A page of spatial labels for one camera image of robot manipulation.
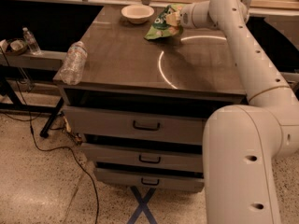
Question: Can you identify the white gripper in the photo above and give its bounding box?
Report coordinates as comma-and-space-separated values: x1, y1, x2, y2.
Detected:
165, 4, 194, 29

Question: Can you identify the green rice chip bag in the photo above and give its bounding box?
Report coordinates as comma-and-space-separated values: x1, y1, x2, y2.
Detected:
144, 4, 184, 40

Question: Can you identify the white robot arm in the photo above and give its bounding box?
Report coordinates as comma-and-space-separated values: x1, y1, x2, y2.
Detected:
166, 0, 299, 224

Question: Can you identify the white paper bowl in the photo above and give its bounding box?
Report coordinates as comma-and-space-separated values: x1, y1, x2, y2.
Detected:
121, 5, 154, 24

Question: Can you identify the grey drawer cabinet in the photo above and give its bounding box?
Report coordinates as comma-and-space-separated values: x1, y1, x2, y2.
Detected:
54, 6, 245, 180

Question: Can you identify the clear plastic water bottle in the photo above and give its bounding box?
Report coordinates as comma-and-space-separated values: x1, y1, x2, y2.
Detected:
60, 41, 88, 85

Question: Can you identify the top grey drawer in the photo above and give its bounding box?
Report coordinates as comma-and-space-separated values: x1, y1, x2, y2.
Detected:
63, 105, 205, 145

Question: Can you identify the grey drawer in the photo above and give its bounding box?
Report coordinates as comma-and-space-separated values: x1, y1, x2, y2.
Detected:
80, 143, 203, 173
94, 168, 204, 192
63, 105, 205, 145

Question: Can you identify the grey side shelf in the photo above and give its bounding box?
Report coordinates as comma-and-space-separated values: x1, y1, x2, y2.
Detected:
0, 50, 66, 71

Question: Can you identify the small water bottle on shelf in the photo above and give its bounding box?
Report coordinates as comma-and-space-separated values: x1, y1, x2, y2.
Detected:
22, 27, 41, 55

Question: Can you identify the middle grey drawer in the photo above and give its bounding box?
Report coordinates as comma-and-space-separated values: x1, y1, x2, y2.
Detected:
80, 143, 203, 173

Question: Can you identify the bottom grey drawer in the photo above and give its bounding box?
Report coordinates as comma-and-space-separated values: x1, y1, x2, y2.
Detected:
94, 168, 204, 192

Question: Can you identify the blue tape cross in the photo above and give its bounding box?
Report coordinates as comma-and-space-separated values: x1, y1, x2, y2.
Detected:
127, 187, 158, 224

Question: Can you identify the black floor cable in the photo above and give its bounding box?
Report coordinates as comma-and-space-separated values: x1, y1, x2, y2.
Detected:
0, 47, 101, 224

